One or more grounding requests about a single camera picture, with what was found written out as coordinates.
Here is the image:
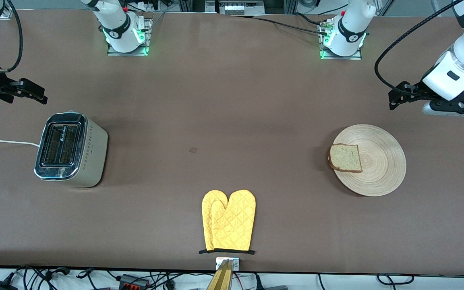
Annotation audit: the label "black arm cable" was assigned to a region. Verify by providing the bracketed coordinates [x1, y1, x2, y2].
[374, 0, 464, 97]
[0, 0, 24, 73]

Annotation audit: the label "black tangled floor cables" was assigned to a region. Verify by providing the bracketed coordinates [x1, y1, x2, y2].
[14, 265, 95, 290]

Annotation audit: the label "round wooden plate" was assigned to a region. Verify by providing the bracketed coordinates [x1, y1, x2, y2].
[331, 124, 407, 197]

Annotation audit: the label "yellow wooden pole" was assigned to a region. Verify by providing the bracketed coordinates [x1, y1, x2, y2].
[206, 259, 234, 290]

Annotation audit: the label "black and red connector box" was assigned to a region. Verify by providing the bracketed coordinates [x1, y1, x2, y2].
[119, 274, 151, 289]

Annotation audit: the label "yellow quilted oven mitt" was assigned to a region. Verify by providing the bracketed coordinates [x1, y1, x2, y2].
[211, 190, 257, 255]
[199, 190, 229, 255]

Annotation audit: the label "black looped floor cable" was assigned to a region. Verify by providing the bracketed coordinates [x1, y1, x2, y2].
[377, 273, 414, 285]

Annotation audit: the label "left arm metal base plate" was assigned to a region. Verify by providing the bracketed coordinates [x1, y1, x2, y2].
[320, 20, 362, 61]

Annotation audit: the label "short black table cable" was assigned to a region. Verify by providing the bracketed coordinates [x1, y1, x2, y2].
[294, 12, 329, 25]

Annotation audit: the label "silver two-slot toaster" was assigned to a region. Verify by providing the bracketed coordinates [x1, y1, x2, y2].
[34, 111, 108, 188]

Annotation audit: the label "white power strip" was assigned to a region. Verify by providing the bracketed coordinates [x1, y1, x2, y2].
[219, 0, 265, 15]

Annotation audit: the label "long black table cable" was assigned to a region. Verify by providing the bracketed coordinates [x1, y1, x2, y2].
[232, 15, 329, 36]

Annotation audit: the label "small metal mounting bracket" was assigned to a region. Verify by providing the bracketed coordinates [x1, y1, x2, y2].
[215, 257, 240, 271]

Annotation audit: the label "white toaster power cord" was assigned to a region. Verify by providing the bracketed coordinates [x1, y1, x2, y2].
[0, 139, 40, 147]

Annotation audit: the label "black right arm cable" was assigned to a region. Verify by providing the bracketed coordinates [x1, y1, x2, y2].
[0, 0, 24, 73]

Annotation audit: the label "brown bread slice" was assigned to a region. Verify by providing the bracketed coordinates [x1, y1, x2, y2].
[328, 143, 363, 174]

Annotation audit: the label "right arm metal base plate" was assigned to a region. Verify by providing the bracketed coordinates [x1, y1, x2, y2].
[107, 18, 153, 57]

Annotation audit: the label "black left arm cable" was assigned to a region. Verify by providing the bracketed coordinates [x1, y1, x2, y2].
[374, 0, 464, 97]

